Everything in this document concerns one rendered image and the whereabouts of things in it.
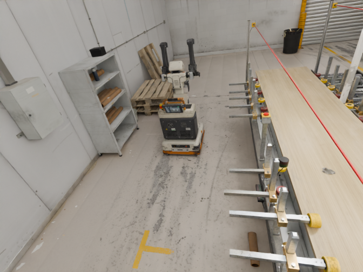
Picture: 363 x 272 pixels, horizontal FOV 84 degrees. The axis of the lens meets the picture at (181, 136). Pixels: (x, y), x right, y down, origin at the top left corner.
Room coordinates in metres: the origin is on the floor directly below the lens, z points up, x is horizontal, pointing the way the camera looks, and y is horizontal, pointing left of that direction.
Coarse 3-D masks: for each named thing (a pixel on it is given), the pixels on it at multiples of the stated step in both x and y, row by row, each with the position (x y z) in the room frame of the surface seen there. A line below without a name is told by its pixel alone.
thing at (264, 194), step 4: (224, 192) 1.02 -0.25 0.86; (228, 192) 1.01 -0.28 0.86; (232, 192) 1.00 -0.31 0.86; (236, 192) 1.00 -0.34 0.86; (240, 192) 0.99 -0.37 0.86; (244, 192) 0.98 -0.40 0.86; (248, 192) 0.98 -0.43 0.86; (252, 192) 0.97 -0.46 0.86; (256, 192) 0.96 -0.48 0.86; (260, 192) 0.96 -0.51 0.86; (264, 192) 0.95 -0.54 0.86; (256, 196) 0.95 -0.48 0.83; (260, 196) 0.94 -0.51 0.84; (264, 196) 0.93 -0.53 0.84; (268, 196) 0.92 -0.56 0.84
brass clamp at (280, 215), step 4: (276, 204) 0.77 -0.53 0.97; (276, 208) 0.74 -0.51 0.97; (276, 212) 0.72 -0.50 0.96; (280, 212) 0.71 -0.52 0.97; (284, 212) 0.70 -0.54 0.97; (280, 216) 0.68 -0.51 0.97; (284, 216) 0.67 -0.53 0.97; (280, 220) 0.65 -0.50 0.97; (280, 224) 0.64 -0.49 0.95; (284, 224) 0.64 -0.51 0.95
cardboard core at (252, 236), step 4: (252, 232) 1.08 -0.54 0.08; (248, 236) 1.05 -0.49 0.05; (252, 236) 1.03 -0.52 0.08; (256, 236) 1.04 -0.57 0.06; (248, 240) 1.03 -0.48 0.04; (252, 240) 1.00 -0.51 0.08; (256, 240) 1.00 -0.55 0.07; (252, 244) 0.96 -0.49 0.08; (256, 244) 0.96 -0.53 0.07; (252, 248) 0.93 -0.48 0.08; (256, 248) 0.92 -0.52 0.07; (252, 260) 0.83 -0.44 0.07; (256, 260) 0.82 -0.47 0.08; (252, 264) 0.81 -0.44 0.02; (256, 264) 0.81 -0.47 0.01
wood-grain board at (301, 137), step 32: (288, 96) 2.29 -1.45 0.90; (320, 96) 2.14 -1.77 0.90; (288, 128) 1.62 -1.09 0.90; (320, 128) 1.53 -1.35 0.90; (352, 128) 1.44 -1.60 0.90; (320, 160) 1.12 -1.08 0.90; (352, 160) 1.07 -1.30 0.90; (320, 192) 0.84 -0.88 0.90; (352, 192) 0.80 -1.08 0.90; (352, 224) 0.59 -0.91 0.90; (320, 256) 0.46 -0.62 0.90; (352, 256) 0.43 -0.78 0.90
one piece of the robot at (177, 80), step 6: (180, 72) 3.00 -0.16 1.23; (186, 72) 3.00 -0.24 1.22; (168, 78) 2.99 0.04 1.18; (174, 78) 2.95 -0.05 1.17; (180, 78) 2.93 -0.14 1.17; (186, 78) 3.00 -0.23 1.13; (174, 84) 2.95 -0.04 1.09; (180, 84) 2.92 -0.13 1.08; (174, 90) 3.02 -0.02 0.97; (180, 90) 2.98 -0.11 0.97; (174, 96) 3.02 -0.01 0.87; (180, 96) 2.99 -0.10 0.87; (186, 96) 2.97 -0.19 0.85; (186, 102) 2.95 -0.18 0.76
